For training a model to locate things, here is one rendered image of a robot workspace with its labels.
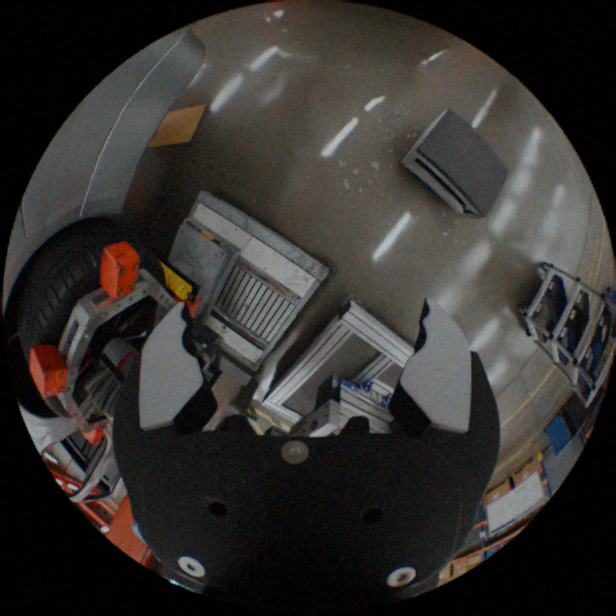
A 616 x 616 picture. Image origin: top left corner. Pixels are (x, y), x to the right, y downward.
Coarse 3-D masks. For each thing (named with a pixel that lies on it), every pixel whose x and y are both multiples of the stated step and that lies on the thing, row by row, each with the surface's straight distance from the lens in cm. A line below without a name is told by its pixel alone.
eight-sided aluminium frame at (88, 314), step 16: (144, 272) 60; (144, 288) 56; (160, 288) 63; (80, 304) 50; (96, 304) 53; (112, 304) 50; (128, 304) 55; (160, 304) 79; (80, 320) 49; (96, 320) 48; (160, 320) 85; (64, 336) 53; (80, 336) 48; (64, 352) 54; (80, 352) 51; (64, 400) 57; (80, 416) 68; (96, 416) 87
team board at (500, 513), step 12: (528, 444) 576; (528, 480) 591; (540, 480) 588; (516, 492) 594; (528, 492) 591; (540, 492) 591; (492, 504) 606; (504, 504) 600; (516, 504) 595; (528, 504) 594; (492, 516) 607; (504, 516) 602; (516, 516) 599; (492, 528) 610
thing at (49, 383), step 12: (36, 348) 51; (48, 348) 53; (36, 360) 50; (48, 360) 50; (60, 360) 52; (36, 372) 51; (48, 372) 48; (60, 372) 50; (36, 384) 53; (48, 384) 50; (60, 384) 53
